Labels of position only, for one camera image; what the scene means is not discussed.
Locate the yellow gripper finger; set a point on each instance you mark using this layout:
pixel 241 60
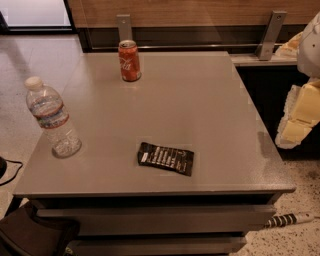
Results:
pixel 301 115
pixel 289 49

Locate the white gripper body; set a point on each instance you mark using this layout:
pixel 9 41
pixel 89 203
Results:
pixel 310 50

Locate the clear plastic water bottle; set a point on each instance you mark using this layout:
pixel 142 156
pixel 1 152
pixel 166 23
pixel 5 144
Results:
pixel 47 107

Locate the grey drawer cabinet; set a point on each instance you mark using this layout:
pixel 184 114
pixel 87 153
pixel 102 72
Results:
pixel 187 100

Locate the black snack packet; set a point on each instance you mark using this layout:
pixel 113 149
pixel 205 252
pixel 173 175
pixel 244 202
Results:
pixel 166 158

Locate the red Coca-Cola can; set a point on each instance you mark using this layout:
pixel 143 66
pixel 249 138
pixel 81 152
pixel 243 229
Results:
pixel 129 60

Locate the black bag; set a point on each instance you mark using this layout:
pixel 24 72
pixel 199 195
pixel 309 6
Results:
pixel 23 233

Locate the right metal wall bracket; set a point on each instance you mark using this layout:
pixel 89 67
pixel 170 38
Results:
pixel 265 48

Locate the metal wall bracket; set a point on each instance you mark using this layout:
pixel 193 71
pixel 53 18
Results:
pixel 265 48
pixel 124 26

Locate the black and white striped handle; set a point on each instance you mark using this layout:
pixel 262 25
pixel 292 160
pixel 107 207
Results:
pixel 289 219

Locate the left metal wall bracket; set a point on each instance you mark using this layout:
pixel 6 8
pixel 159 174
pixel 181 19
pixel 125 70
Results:
pixel 124 26

